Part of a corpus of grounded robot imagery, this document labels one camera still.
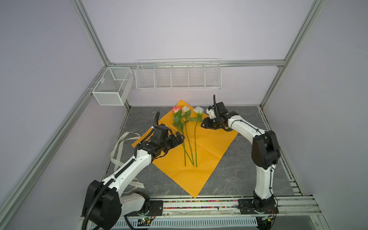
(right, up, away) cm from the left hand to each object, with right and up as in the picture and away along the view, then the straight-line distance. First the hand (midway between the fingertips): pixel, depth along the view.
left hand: (180, 142), depth 81 cm
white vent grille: (+6, -38, -11) cm, 40 cm away
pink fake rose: (-4, +20, +27) cm, 34 cm away
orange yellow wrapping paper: (+6, -15, +8) cm, 18 cm away
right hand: (+15, +8, +14) cm, 22 cm away
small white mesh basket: (-50, +38, +23) cm, 67 cm away
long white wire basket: (-2, +47, +24) cm, 53 cm away
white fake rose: (+13, +20, +31) cm, 39 cm away
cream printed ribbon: (-40, +1, +22) cm, 46 cm away
